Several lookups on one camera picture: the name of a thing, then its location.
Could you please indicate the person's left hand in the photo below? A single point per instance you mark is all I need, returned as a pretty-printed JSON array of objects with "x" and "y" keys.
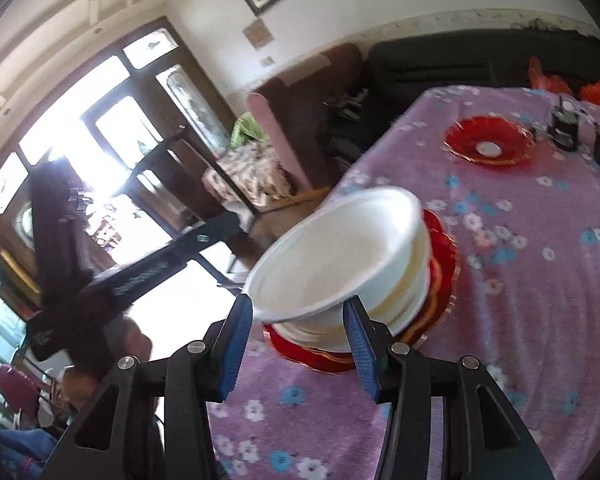
[{"x": 137, "y": 342}]

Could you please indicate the wall switch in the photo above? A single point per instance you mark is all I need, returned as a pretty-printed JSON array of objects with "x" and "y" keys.
[{"x": 267, "y": 61}]

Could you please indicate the person's blue jeans leg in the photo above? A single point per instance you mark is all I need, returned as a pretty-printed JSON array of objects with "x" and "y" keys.
[{"x": 10, "y": 452}]

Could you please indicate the green cloth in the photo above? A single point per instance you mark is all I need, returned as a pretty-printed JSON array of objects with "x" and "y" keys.
[{"x": 245, "y": 130}]

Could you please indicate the red plastic bag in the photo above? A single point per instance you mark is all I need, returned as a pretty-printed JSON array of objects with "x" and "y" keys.
[
  {"x": 547, "y": 79},
  {"x": 596, "y": 95}
]

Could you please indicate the black sofa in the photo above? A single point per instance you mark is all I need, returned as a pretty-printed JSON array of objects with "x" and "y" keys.
[{"x": 455, "y": 60}]

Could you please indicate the small wall picture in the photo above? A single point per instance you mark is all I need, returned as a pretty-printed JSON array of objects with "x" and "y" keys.
[{"x": 257, "y": 34}]

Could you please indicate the floral seat cushion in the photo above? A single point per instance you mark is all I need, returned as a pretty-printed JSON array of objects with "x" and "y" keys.
[{"x": 250, "y": 175}]

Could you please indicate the wooden glass door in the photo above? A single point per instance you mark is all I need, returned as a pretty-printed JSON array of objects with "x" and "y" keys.
[{"x": 105, "y": 125}]

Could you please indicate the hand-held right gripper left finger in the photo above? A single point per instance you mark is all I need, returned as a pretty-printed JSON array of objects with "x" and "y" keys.
[{"x": 235, "y": 342}]

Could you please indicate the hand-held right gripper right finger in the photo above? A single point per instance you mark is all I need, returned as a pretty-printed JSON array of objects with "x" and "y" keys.
[{"x": 360, "y": 352}]

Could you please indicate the dark wooden chair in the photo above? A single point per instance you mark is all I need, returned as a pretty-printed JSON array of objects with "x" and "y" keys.
[{"x": 195, "y": 175}]

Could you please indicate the brown armchair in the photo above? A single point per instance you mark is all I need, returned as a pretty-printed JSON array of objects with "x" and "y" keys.
[{"x": 315, "y": 95}]

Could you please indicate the dark patterned cloth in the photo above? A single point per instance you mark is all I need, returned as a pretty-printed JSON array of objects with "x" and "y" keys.
[{"x": 350, "y": 104}]

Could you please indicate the purple floral tablecloth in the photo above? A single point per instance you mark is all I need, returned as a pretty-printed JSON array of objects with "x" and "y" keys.
[{"x": 520, "y": 285}]

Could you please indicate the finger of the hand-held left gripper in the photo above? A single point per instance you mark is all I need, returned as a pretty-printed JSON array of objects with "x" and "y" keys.
[{"x": 205, "y": 237}]

